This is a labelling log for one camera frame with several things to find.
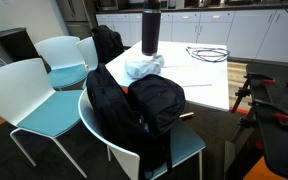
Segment white cloth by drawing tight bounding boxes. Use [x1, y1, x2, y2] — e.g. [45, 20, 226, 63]
[124, 54, 166, 80]

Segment dark maroon insulated bottle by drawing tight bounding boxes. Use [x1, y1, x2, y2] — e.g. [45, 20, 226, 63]
[141, 0, 163, 57]

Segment large black open backpack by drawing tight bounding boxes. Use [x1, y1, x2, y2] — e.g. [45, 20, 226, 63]
[85, 63, 187, 174]

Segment black closed backpack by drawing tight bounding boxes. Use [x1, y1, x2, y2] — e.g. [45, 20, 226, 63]
[91, 24, 125, 65]

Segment white chair teal seat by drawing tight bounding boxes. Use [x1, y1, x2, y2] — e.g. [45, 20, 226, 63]
[0, 58, 88, 179]
[76, 36, 100, 90]
[78, 87, 207, 180]
[34, 35, 89, 92]

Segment stainless steel fridge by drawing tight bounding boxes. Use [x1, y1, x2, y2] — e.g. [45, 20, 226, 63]
[56, 0, 97, 39]

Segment white kitchen cabinets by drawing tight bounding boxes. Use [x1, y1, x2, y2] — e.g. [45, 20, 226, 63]
[95, 9, 288, 65]

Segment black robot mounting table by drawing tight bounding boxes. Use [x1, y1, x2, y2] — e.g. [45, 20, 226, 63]
[223, 62, 288, 180]

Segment blue ethernet cable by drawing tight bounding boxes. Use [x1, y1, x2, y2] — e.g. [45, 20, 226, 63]
[185, 46, 231, 64]

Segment black clamp red handle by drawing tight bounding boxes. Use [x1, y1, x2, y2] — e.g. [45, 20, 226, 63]
[242, 72, 277, 87]
[248, 99, 288, 122]

